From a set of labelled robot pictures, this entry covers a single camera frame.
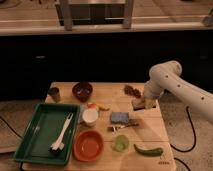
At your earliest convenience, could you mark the white dish brush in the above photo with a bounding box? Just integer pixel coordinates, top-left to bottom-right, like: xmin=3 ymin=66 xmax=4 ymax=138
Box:
xmin=50 ymin=113 xmax=73 ymax=153

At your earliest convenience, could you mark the orange bowl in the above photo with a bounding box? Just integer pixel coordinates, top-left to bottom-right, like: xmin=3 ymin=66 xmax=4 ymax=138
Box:
xmin=73 ymin=130 xmax=104 ymax=162

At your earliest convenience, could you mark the red dried chili bunch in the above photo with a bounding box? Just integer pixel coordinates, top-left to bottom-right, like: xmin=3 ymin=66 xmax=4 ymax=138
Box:
xmin=124 ymin=85 xmax=141 ymax=98

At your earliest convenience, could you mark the tan and black eraser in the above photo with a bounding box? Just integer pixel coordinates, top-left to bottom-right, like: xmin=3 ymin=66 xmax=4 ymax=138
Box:
xmin=131 ymin=98 xmax=157 ymax=112

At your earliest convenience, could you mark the green plastic tray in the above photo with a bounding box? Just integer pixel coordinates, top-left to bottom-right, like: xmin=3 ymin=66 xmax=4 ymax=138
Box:
xmin=14 ymin=103 xmax=80 ymax=165

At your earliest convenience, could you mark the orange and yellow toy food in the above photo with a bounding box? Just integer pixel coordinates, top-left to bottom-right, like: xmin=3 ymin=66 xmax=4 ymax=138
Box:
xmin=87 ymin=102 xmax=110 ymax=111

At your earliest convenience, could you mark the blue sponge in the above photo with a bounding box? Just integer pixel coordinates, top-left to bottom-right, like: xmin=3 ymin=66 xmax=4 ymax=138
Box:
xmin=110 ymin=112 xmax=129 ymax=124

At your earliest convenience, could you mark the green plastic cup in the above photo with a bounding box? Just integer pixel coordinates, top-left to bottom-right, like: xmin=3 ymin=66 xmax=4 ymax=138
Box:
xmin=112 ymin=135 xmax=129 ymax=152

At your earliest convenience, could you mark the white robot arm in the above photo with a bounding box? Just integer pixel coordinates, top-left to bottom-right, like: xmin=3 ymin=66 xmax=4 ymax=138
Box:
xmin=143 ymin=61 xmax=213 ymax=124

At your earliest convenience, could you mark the black cable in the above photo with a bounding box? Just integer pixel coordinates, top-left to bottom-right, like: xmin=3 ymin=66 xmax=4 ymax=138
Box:
xmin=170 ymin=105 xmax=198 ymax=171

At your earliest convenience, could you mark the green chili pepper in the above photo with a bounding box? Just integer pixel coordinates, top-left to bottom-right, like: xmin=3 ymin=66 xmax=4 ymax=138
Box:
xmin=134 ymin=144 xmax=163 ymax=157

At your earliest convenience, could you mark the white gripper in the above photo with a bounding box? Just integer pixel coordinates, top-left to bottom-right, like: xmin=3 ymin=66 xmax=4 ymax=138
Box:
xmin=143 ymin=80 xmax=164 ymax=109

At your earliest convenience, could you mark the white stool frame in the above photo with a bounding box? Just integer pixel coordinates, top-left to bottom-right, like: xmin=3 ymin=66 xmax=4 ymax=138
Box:
xmin=55 ymin=0 xmax=134 ymax=30

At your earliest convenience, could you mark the dark brown cup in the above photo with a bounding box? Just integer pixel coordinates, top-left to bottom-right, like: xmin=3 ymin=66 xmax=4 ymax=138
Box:
xmin=48 ymin=87 xmax=61 ymax=103

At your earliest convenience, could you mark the silver fork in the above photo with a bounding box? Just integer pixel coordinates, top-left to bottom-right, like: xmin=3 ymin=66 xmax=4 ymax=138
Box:
xmin=107 ymin=122 xmax=139 ymax=132

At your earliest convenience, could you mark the white cup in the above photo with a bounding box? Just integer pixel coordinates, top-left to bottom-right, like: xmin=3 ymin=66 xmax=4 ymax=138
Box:
xmin=82 ymin=108 xmax=98 ymax=127

